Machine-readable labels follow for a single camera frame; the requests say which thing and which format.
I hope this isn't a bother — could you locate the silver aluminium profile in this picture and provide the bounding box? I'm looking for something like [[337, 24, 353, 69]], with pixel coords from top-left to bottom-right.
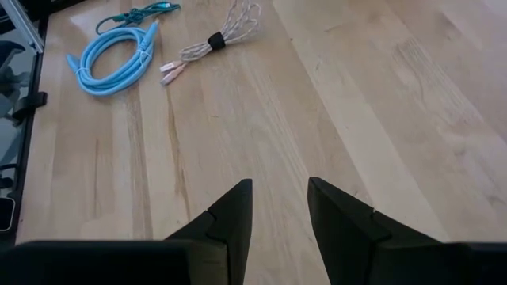
[[0, 0, 44, 53]]

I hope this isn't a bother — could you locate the light blue cable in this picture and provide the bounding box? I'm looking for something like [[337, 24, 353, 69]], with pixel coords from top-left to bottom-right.
[[65, 19, 161, 97]]

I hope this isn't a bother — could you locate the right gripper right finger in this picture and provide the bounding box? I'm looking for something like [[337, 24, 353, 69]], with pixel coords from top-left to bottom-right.
[[307, 177, 452, 285]]

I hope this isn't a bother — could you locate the teal thin cable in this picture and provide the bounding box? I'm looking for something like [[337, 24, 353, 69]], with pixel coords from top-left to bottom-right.
[[94, 1, 182, 36]]

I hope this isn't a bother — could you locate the braided white pink cable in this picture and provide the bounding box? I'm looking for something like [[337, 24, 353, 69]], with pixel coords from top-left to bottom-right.
[[159, 0, 263, 87]]

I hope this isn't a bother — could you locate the black table edge bracket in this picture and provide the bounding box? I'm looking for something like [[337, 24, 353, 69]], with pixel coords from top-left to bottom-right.
[[10, 91, 48, 122]]

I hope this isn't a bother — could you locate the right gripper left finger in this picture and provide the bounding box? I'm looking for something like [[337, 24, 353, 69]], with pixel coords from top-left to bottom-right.
[[165, 178, 254, 285]]

